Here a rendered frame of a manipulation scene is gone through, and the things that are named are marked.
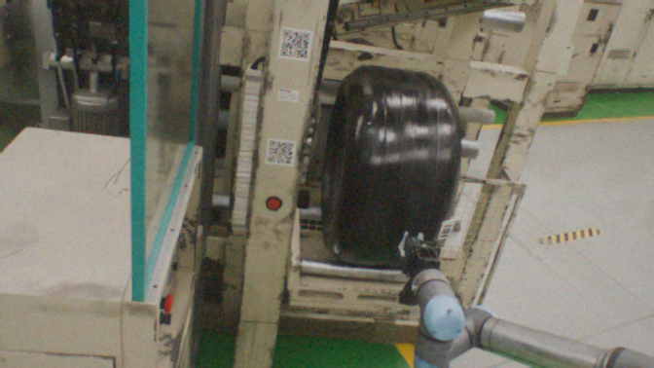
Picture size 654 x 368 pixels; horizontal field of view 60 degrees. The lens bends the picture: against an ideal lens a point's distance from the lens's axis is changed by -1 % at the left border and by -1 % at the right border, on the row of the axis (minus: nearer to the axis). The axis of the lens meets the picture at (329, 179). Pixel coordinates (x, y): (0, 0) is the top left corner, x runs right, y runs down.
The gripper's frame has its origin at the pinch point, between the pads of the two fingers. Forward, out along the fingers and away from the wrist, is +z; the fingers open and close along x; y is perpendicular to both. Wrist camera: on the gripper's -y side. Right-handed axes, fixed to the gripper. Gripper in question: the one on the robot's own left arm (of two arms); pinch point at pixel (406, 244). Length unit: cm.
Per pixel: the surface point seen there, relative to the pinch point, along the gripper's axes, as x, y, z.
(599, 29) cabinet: -280, 35, 418
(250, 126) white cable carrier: 41.6, 20.1, 18.9
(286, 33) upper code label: 35, 45, 15
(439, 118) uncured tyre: -3.9, 30.9, 9.1
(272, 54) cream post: 38, 40, 15
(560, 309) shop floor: -135, -96, 124
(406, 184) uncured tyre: 3.4, 16.1, 0.3
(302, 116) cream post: 28.9, 24.8, 17.3
